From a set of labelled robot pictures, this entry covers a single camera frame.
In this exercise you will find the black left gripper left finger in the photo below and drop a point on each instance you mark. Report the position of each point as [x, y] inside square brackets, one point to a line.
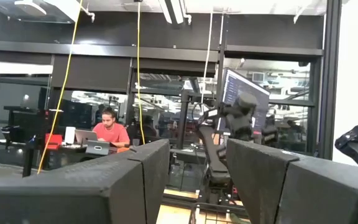
[73, 193]

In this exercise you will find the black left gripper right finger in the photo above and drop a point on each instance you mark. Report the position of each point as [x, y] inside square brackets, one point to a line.
[306, 193]

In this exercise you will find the black jointed arm part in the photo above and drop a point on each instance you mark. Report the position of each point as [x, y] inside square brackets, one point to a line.
[351, 141]

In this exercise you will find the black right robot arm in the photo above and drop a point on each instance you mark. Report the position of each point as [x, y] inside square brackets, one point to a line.
[238, 118]

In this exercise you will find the grey tablet device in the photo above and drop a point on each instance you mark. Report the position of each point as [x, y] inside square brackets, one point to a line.
[97, 147]

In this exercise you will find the red box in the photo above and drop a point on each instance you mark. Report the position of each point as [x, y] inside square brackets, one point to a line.
[54, 140]

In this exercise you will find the silver laptop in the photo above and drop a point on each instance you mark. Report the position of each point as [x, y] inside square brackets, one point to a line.
[85, 136]

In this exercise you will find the white box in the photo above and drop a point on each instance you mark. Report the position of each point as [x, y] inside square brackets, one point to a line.
[70, 134]

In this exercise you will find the black desk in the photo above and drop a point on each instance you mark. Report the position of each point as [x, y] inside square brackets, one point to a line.
[28, 155]

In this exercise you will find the person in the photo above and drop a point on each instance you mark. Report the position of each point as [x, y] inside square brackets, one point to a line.
[112, 132]

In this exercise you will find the green cucumber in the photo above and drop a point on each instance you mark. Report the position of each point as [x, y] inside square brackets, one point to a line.
[238, 219]

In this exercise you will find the computer monitor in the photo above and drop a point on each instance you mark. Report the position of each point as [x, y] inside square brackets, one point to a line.
[238, 85]

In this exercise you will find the ceiling light fixture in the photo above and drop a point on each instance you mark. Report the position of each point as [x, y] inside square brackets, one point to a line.
[172, 11]

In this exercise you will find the black table frame rails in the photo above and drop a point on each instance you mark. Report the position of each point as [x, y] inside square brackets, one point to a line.
[179, 203]

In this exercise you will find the black vertical frame post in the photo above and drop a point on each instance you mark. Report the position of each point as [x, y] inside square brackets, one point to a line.
[329, 77]

